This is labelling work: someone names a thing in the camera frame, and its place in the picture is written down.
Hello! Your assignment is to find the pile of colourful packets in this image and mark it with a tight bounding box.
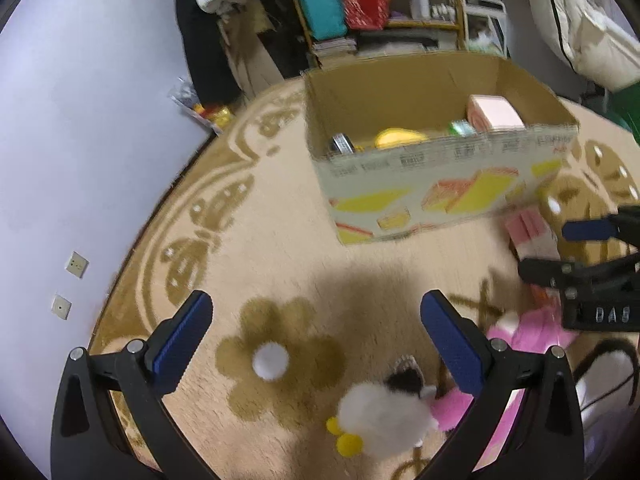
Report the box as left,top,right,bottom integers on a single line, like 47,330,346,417
167,77,236,133

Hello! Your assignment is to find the pink plastic tissue packet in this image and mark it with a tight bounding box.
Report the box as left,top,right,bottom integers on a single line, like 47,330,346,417
504,207,557,261

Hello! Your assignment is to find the printed cardboard box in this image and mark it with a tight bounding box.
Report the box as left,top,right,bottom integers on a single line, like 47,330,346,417
304,51,581,247

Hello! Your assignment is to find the white trolley cart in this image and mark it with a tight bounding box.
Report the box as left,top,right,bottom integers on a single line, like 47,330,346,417
460,0,508,58

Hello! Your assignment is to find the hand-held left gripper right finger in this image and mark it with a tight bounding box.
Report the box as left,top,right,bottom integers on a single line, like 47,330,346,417
420,290,586,480

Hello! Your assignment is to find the stack of books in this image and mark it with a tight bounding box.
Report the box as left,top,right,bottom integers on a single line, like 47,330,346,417
312,36,358,57

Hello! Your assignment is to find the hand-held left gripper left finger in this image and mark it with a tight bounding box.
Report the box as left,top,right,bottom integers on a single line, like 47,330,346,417
50,290,213,480

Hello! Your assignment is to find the white black-trimmed plush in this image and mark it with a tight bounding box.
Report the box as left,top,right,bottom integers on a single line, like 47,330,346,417
570,337,640,441

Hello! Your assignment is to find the pink sponge block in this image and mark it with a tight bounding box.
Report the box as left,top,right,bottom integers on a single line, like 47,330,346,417
466,94,526,133

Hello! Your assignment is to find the white wall socket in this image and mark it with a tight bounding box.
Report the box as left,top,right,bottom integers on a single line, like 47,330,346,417
66,251,90,278
50,292,72,320

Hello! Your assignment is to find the yellow bear plush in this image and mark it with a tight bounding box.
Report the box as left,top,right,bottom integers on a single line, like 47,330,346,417
374,127,430,150

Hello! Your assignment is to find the black hanging coat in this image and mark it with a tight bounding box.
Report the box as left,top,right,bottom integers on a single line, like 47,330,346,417
161,0,246,106

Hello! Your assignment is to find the teal bag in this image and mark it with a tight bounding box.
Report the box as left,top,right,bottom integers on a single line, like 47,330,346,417
295,0,348,41

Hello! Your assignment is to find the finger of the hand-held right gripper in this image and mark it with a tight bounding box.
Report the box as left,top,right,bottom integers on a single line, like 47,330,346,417
517,254,640,295
561,212,640,251

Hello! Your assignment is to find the green plastic bag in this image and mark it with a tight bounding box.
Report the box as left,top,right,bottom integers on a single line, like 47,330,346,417
607,95,640,142

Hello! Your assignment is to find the beige hanging coat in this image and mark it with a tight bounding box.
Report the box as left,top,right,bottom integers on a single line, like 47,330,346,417
217,0,283,98

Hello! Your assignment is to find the white fluffy yellow-footed plush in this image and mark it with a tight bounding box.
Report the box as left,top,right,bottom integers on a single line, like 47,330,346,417
326,355,441,457

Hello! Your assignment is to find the pink bear plush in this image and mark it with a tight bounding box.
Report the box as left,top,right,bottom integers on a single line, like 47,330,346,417
431,305,578,456

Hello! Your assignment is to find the red patterned bag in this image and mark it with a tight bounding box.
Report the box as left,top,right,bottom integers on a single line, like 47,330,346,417
337,0,396,31

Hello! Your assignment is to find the beige patterned rug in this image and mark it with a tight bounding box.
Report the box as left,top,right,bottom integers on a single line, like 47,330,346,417
87,77,640,480

